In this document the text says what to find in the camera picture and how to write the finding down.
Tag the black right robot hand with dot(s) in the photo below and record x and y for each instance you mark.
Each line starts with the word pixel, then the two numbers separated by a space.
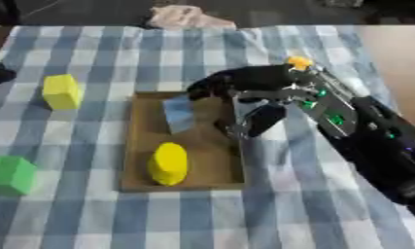
pixel 255 78

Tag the light blue block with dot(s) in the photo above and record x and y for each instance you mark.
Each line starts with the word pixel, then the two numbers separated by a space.
pixel 180 115

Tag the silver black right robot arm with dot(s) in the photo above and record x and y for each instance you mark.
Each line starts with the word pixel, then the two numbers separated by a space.
pixel 363 129

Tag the tan cardboard box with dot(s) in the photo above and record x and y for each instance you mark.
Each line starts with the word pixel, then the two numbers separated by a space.
pixel 210 162

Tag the small orange block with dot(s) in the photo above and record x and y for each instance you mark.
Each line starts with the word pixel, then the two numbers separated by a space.
pixel 299 62

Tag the yellow cube block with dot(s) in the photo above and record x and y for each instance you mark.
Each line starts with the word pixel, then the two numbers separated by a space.
pixel 62 92

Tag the pale pink crumpled bag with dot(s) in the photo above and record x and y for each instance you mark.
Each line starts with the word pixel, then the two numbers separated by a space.
pixel 185 18

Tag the green block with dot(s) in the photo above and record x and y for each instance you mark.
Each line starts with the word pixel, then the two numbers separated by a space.
pixel 10 175

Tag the yellow cylinder block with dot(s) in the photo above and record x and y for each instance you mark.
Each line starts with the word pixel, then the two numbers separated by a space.
pixel 168 164

